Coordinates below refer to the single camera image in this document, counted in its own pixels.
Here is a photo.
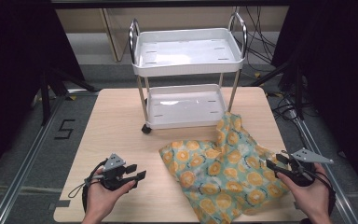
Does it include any black tripod stand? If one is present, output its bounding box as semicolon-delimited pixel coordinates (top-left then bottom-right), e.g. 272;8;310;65
39;66;98;126
248;60;306;120

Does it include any beige wooden cabinet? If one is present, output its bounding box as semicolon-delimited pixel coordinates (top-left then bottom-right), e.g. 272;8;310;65
55;7;290;63

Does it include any grey cord loop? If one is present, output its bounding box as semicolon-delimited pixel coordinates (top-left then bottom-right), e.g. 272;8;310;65
67;181;91;199

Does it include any hanging black cable bundle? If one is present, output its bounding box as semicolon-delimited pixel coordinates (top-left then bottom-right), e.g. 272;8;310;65
234;6;279;74

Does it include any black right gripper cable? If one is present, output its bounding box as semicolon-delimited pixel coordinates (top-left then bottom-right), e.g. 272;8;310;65
310;169;337;216

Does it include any black floor cable bundle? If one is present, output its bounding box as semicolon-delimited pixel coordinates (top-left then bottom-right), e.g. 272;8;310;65
271;92;313;123

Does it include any black curtain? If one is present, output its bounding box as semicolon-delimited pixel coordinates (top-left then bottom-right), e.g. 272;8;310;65
271;0;358;200
0;0;86;185

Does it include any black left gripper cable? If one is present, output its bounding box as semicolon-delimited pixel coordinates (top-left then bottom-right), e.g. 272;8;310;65
81;159;106;214

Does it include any person's left hand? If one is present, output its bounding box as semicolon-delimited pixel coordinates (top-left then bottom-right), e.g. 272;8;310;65
85;167;138;223

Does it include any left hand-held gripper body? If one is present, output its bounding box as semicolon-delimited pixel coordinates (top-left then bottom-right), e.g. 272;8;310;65
100;152;129;191

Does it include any aluminium floor rail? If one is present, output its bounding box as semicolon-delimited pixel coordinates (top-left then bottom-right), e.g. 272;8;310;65
292;118;358;224
0;89;101;224

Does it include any person's right hand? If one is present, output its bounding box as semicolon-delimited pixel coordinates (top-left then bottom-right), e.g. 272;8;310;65
276;162;332;223

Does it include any white two-tier trolley cart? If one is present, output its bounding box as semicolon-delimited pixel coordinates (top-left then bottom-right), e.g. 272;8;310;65
128;11;249;135

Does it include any lemon print fabric bag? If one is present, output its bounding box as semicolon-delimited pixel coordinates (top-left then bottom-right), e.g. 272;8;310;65
158;111;293;224

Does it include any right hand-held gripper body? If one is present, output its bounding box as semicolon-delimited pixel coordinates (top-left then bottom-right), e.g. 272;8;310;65
286;147;335;188

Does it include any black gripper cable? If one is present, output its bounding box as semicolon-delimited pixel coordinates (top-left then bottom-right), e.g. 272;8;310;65
310;169;337;216
81;159;106;214

